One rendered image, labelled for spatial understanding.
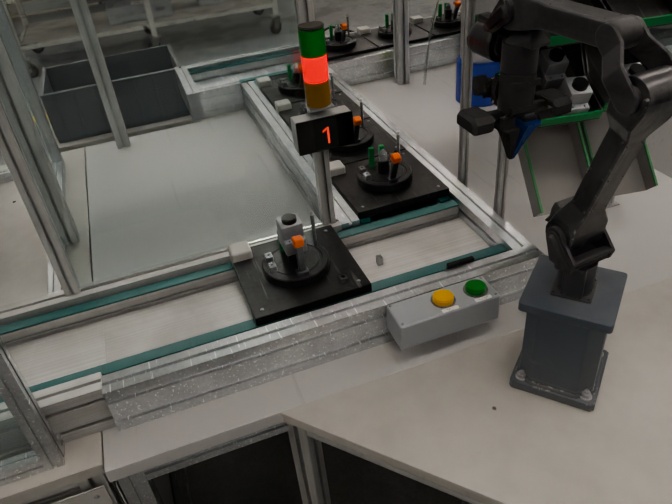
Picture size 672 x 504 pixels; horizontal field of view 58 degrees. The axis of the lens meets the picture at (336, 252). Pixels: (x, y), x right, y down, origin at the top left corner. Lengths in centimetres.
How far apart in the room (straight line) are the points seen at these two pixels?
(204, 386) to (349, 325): 29
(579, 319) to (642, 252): 55
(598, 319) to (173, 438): 74
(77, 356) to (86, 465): 23
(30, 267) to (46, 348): 42
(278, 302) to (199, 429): 27
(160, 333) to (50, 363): 21
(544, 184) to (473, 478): 66
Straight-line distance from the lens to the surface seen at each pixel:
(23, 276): 172
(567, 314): 103
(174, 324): 130
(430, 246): 140
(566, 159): 145
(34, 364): 134
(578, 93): 130
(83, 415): 120
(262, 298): 121
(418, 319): 115
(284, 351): 116
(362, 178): 153
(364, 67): 247
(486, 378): 119
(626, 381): 124
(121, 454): 118
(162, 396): 117
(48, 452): 119
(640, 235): 161
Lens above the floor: 173
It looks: 36 degrees down
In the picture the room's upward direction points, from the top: 6 degrees counter-clockwise
